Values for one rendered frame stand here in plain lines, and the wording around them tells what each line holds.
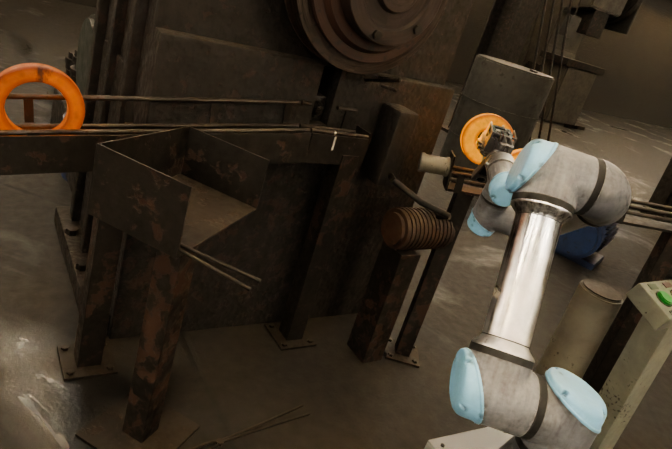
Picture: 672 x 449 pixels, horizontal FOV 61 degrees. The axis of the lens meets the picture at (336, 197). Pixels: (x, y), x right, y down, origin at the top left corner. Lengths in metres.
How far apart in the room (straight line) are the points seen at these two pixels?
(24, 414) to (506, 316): 1.09
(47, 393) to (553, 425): 1.14
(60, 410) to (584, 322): 1.36
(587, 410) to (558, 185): 0.39
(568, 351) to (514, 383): 0.73
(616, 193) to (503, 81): 3.02
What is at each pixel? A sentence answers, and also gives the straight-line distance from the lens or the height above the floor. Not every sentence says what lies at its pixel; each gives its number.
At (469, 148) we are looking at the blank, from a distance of 1.73.
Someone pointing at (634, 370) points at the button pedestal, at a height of 0.38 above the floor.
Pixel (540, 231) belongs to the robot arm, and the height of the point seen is 0.78.
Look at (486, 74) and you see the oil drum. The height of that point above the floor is 0.78.
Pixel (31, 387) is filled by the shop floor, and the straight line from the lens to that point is 1.63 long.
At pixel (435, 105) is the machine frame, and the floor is 0.81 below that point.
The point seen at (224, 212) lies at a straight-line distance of 1.18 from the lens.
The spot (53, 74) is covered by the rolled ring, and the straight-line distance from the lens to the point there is 1.31.
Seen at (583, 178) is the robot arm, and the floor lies 0.89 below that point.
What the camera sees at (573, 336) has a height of 0.38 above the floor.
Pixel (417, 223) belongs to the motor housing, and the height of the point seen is 0.51.
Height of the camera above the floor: 1.09
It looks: 20 degrees down
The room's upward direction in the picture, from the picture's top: 17 degrees clockwise
